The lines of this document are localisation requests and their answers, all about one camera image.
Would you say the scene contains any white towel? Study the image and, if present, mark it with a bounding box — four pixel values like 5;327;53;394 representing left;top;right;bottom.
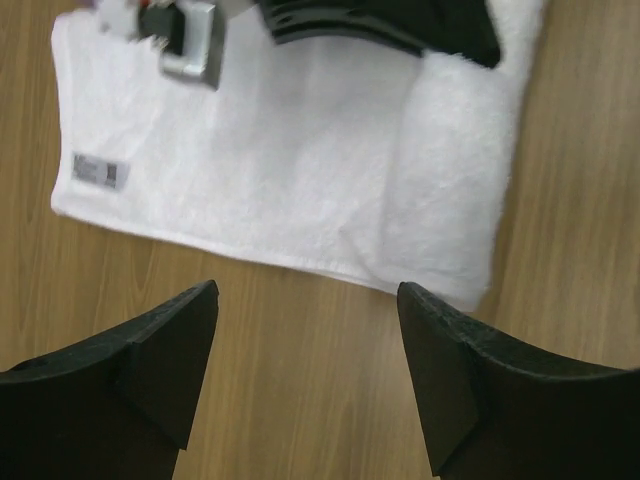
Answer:
51;1;546;312

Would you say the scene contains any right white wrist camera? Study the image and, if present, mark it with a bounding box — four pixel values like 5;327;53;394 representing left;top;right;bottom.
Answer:
90;0;227;90

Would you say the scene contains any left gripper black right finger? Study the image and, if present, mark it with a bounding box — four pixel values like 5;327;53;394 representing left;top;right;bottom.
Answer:
397;282;639;479

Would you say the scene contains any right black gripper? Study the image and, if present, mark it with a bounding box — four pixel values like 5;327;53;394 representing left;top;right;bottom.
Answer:
256;0;502;69

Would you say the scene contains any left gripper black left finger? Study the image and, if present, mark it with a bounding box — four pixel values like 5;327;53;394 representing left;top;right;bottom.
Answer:
1;280;219;479

